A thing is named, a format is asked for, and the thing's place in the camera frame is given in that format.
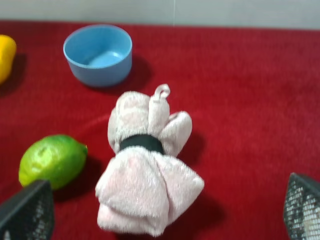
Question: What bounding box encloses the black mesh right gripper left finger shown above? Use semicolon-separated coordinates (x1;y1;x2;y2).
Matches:
0;180;55;240

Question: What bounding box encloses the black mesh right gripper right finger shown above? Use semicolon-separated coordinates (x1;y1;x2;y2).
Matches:
283;172;320;240

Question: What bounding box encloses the pink towel black band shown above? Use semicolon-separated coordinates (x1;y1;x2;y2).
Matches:
95;84;204;237

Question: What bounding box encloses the green lime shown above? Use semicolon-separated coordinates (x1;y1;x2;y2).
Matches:
18;134;88;190

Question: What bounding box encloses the red table cloth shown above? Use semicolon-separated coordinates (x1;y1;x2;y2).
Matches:
0;21;320;240

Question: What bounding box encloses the yellow mango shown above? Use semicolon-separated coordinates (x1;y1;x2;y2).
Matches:
0;34;17;84

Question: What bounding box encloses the light blue bowl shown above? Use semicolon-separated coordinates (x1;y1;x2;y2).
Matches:
63;24;133;88

